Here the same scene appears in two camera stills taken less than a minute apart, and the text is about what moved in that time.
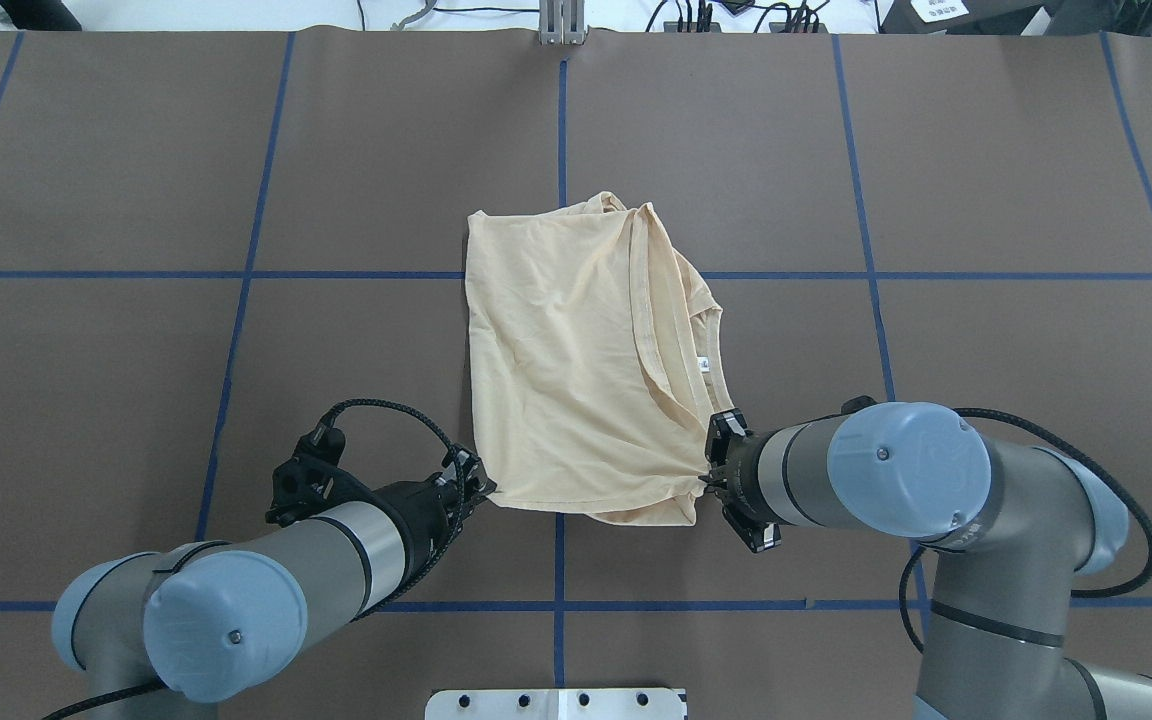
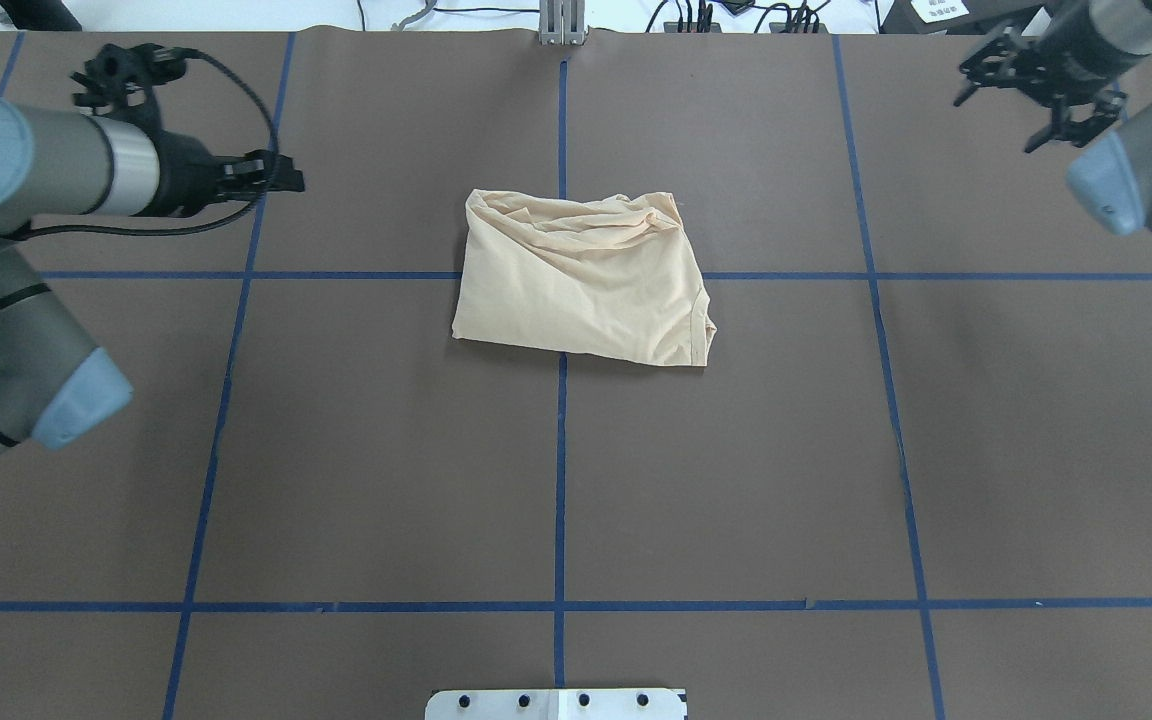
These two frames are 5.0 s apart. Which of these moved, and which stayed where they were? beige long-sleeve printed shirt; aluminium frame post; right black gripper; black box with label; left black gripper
Moved: left black gripper; beige long-sleeve printed shirt; right black gripper
Stayed: aluminium frame post; black box with label
